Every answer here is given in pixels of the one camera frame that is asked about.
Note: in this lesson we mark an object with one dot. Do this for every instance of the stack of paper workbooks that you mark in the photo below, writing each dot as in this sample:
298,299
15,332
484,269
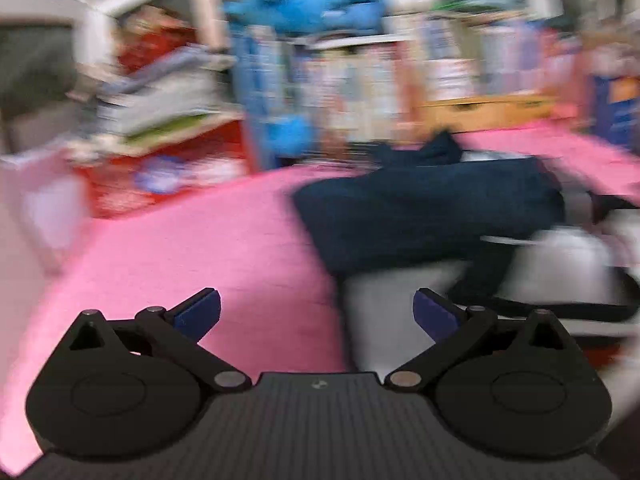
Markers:
160,100

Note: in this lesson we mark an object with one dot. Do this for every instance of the wooden drawer box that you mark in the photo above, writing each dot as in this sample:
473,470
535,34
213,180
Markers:
480,112

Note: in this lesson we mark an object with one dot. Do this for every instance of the white board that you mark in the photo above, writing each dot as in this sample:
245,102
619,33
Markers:
40,210

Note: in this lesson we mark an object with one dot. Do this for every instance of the pink rabbit print towel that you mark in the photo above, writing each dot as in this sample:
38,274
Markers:
175,260

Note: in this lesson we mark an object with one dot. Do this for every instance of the white and navy jacket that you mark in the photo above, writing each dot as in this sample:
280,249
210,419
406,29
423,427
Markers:
415,210

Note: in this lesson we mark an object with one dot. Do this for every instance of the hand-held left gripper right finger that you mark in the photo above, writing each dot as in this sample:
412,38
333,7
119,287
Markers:
432,315

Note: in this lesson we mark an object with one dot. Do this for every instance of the row of shelf books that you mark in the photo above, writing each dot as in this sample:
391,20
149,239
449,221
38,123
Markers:
440,70

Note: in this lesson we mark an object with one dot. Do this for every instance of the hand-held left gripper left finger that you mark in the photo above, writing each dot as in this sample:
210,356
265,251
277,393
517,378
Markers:
200,310

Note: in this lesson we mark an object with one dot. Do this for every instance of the red plastic crate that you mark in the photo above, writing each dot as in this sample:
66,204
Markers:
200,160

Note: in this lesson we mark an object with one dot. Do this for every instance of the small red basket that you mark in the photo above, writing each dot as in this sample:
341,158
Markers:
160,40

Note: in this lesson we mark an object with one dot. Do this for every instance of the blue and orange box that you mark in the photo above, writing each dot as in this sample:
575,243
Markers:
617,110

